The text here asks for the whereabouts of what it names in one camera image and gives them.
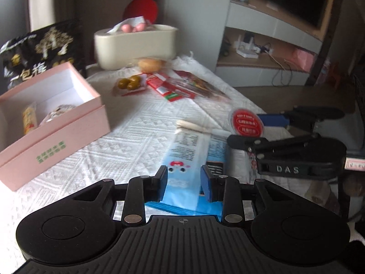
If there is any red lid jelly cup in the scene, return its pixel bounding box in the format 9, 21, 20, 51
229, 108, 264, 181

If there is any white blue snack packet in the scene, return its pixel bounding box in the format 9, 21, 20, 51
146, 120, 230, 217

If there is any green plums vacuum pack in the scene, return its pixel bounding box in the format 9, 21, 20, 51
113, 74, 147, 97

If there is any pink bag on shelf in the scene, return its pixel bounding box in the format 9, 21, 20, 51
292, 48, 315, 72

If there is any white tv cabinet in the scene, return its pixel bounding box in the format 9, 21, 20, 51
213, 0, 352, 88

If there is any white router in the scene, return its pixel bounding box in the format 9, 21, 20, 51
233, 32, 274, 59

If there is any white textured table cloth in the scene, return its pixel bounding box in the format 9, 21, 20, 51
1, 56, 262, 273

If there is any spicy snack bag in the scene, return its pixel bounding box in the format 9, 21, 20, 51
173, 70, 231, 101

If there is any red green sachet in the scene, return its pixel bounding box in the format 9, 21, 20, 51
147, 73, 196, 102

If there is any grey white snack packet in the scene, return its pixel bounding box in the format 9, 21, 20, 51
40, 105, 76, 126

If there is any pink cardboard box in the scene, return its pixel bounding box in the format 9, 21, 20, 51
1, 63, 110, 191

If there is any wrapped orange bun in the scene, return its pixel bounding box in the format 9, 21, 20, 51
137, 58, 167, 74

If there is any yellow biscuit packet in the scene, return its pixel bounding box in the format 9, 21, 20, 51
22, 103, 38, 135

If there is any cream tissue box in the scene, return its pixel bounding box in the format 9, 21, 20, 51
94, 24, 178, 70

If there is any pink tissue box ornament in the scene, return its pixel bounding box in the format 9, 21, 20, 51
121, 23, 147, 33

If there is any red round object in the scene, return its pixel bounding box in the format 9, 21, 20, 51
123, 0, 158, 24

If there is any black plum snack bag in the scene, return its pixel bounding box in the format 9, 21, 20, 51
1, 18, 86, 90

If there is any black cable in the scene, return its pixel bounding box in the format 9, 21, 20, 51
268, 44, 295, 88

